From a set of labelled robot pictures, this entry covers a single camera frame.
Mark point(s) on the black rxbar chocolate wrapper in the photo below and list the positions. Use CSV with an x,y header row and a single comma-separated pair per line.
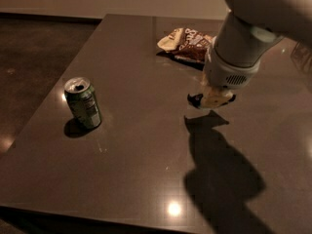
x,y
197,99

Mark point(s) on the brown chip bag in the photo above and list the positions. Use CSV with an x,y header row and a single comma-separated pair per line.
x,y
186,44

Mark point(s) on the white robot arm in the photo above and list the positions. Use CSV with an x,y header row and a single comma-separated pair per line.
x,y
250,29

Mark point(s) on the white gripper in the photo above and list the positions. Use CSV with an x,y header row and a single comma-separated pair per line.
x,y
224,73

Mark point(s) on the green soda can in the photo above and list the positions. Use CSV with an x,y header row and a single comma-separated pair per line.
x,y
81,99

